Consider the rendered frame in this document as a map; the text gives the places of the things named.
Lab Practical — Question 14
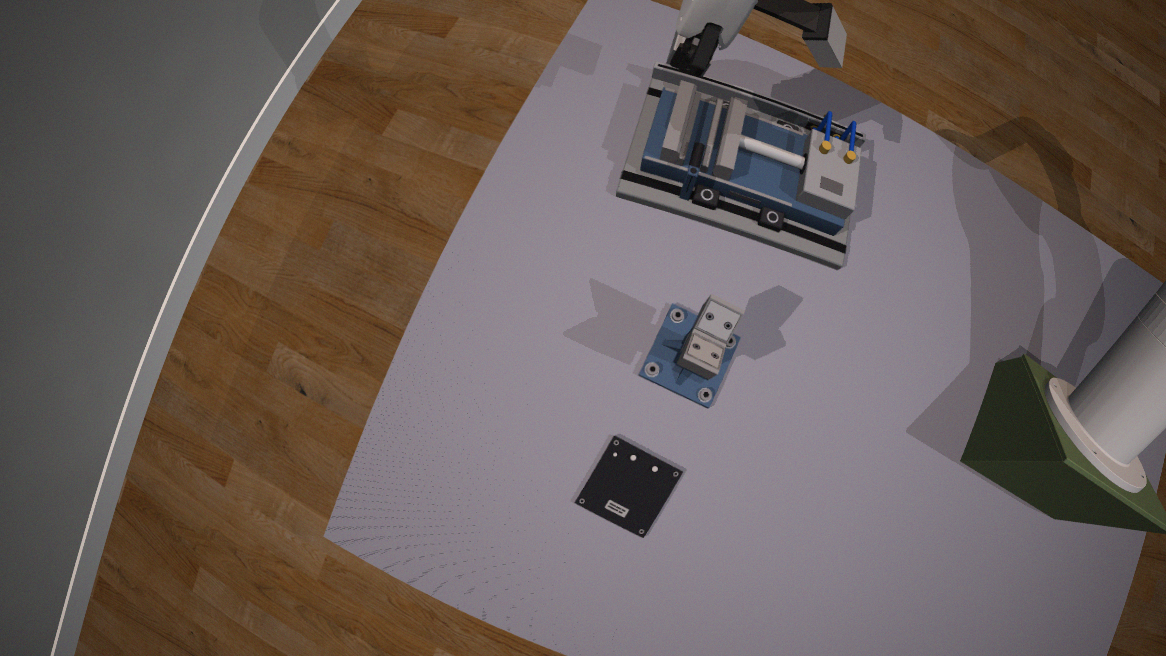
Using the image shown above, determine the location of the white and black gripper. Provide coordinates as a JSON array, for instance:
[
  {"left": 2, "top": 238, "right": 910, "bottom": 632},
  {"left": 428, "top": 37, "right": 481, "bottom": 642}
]
[{"left": 670, "top": 0, "right": 758, "bottom": 76}]

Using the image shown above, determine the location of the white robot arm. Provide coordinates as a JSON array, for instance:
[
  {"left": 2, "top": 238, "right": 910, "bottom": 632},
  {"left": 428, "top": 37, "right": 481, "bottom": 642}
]
[{"left": 753, "top": 0, "right": 1166, "bottom": 493}]

